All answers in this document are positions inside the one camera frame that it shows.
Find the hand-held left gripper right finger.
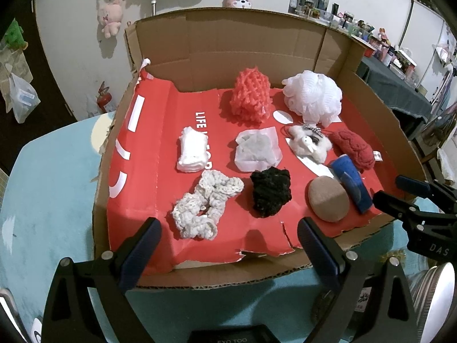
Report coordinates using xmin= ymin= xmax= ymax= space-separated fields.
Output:
xmin=297 ymin=217 xmax=418 ymax=343

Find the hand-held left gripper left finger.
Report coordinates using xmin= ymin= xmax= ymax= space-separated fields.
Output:
xmin=42 ymin=217 xmax=163 ymax=343

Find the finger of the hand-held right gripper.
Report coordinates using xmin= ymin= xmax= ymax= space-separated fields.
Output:
xmin=372 ymin=190 xmax=427 ymax=226
xmin=395 ymin=175 xmax=457 ymax=204

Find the blue cloth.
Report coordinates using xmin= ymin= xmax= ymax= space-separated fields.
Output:
xmin=330 ymin=154 xmax=374 ymax=213

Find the beige powder puff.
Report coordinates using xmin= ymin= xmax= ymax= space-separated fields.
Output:
xmin=308 ymin=176 xmax=350 ymax=223

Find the red knitted hat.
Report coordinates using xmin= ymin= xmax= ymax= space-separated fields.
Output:
xmin=328 ymin=129 xmax=382 ymax=172

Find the black scrunchie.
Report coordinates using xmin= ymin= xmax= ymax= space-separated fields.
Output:
xmin=250 ymin=167 xmax=292 ymax=218

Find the white fluffy plush charm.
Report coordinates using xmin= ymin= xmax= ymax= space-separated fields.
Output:
xmin=284 ymin=123 xmax=333 ymax=163

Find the cream crochet scrunchie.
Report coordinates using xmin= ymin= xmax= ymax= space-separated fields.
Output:
xmin=171 ymin=169 xmax=244 ymax=240

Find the white towel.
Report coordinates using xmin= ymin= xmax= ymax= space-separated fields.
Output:
xmin=177 ymin=126 xmax=211 ymax=174

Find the clear packet with grey pad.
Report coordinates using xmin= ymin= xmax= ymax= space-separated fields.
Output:
xmin=234 ymin=127 xmax=284 ymax=172

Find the white mesh bath pouf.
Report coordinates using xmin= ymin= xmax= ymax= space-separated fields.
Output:
xmin=282 ymin=70 xmax=343 ymax=127

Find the red mesh bath pouf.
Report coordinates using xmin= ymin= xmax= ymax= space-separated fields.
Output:
xmin=229 ymin=67 xmax=271 ymax=123

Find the red-lined cardboard box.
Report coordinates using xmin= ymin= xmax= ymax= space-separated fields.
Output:
xmin=92 ymin=7 xmax=429 ymax=290

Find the large glass jar metal lid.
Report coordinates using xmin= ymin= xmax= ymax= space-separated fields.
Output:
xmin=407 ymin=262 xmax=457 ymax=343

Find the table with dark cloth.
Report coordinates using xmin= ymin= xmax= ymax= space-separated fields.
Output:
xmin=357 ymin=57 xmax=443 ymax=140

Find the white power bank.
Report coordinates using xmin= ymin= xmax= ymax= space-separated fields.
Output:
xmin=30 ymin=316 xmax=45 ymax=343

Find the red fire extinguisher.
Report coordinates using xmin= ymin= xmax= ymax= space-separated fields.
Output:
xmin=97 ymin=81 xmax=113 ymax=114

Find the cluttered side table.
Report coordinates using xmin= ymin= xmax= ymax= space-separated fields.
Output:
xmin=291 ymin=2 xmax=418 ymax=79

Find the clear plastic bag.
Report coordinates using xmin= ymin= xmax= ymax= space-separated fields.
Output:
xmin=5 ymin=73 xmax=41 ymax=124

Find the brown door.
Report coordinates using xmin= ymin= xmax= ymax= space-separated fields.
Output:
xmin=0 ymin=0 xmax=75 ymax=172

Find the beige hanging fabric organizer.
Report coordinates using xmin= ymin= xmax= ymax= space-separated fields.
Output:
xmin=0 ymin=41 xmax=34 ymax=115

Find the pink plush toy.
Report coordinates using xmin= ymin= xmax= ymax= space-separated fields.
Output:
xmin=97 ymin=0 xmax=125 ymax=39

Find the green plush toy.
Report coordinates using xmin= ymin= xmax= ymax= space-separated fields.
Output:
xmin=3 ymin=19 xmax=29 ymax=51

